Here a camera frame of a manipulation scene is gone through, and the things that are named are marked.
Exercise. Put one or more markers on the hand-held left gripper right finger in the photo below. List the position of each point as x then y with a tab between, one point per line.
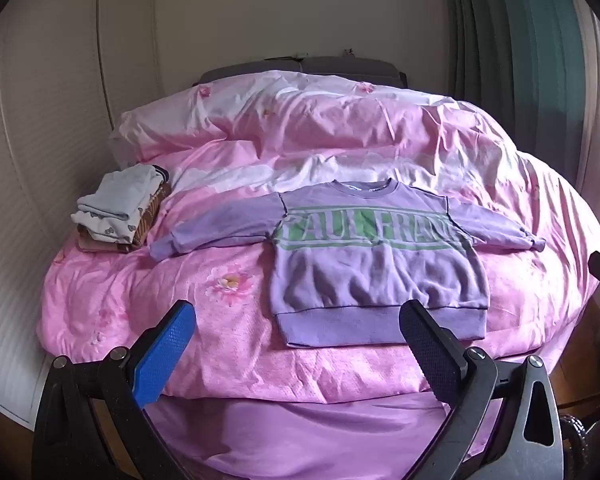
430	350

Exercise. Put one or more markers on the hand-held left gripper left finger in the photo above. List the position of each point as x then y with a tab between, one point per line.
165	350

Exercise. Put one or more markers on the purple sweatshirt with green print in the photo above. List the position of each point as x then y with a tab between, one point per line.
360	270

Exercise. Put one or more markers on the beige folded garment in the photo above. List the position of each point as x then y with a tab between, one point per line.
100	246

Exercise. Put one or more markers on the white heart print folded garment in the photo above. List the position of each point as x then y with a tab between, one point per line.
105	227

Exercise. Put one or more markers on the brown plaid folded garment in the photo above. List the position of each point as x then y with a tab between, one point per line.
152	207

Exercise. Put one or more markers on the purple bed sheet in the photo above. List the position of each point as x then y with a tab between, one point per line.
300	440

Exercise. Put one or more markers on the light blue folded garment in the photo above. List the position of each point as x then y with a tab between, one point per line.
117	192

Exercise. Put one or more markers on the pink floral duvet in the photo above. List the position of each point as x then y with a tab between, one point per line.
230	170

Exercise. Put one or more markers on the pink white pillow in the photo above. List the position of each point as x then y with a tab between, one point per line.
190	115

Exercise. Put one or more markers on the teal curtain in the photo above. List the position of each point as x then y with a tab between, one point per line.
520	35

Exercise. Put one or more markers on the white wardrobe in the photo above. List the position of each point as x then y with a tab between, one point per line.
55	110

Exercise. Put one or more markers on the grey headboard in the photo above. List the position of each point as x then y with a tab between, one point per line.
330	65

